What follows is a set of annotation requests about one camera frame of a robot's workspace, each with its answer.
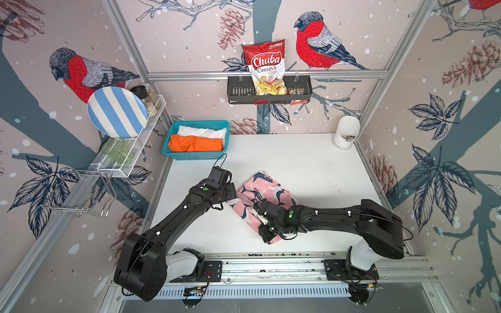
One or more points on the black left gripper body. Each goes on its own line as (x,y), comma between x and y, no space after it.
(227,192)

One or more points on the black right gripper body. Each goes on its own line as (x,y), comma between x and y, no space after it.
(268,231)

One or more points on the pink patterned cloth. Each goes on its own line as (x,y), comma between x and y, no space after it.
(260,187)

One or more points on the white shorts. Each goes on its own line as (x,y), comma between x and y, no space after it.
(203,133)

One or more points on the orange cloth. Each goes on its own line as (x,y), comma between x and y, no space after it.
(194,144)

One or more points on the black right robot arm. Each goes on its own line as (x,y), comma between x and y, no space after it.
(381,231)

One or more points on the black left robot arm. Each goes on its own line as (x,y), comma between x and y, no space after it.
(144,265)

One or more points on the teal plastic basket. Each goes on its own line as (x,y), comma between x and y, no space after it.
(215,125)

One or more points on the green glass cup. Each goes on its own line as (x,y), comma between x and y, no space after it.
(118,150)

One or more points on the beige spice jar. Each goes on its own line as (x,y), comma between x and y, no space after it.
(151,103)

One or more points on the white mannequin head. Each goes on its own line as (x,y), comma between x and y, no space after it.
(348,130)

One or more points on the dark lid spice jar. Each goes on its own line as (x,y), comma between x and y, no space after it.
(141,93)

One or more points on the blue white striped plate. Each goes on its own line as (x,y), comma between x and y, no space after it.
(117,112)

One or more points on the red Chuba chips bag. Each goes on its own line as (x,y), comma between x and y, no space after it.
(267,67)

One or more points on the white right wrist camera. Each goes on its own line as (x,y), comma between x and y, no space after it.
(262,219)

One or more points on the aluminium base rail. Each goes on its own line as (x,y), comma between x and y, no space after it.
(310,268)

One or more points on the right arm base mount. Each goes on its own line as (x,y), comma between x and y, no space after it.
(339,270)

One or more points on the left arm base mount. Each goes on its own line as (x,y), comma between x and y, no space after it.
(199,270)

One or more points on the clear acrylic wall shelf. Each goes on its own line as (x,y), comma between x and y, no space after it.
(106,165)

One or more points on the metal wire rack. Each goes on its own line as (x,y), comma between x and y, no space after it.
(82,192)

